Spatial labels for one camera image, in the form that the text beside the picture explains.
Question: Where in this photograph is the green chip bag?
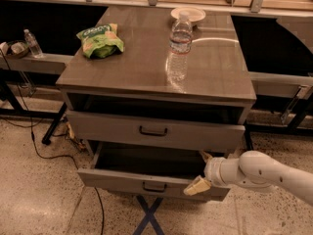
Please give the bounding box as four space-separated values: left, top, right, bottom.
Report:
76 23 124 58

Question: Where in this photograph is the grey bench shelf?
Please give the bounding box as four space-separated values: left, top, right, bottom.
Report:
0 54 72 74

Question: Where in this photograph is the black floor cable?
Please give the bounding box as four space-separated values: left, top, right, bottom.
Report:
0 47 106 235

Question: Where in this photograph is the white plate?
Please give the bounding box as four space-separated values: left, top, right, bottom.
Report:
170 7 206 26

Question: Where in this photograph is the grey drawer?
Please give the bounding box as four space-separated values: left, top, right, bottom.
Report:
76 141 231 203
67 110 245 153

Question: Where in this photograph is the grey top drawer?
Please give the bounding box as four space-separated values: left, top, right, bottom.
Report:
67 110 245 153

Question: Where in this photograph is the dark bowl with items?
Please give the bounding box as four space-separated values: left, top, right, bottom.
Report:
0 40 28 59

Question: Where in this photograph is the clear water bottle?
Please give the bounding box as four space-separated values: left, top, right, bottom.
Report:
167 11 193 81

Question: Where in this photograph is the power strip on floor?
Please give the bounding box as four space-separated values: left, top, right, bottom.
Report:
67 122 86 151

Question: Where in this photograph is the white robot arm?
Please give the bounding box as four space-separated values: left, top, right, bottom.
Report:
184 151 313 206

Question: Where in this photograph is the small water bottle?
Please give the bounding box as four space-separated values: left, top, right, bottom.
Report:
23 29 43 58

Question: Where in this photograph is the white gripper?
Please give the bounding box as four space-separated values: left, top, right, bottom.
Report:
184 151 242 196

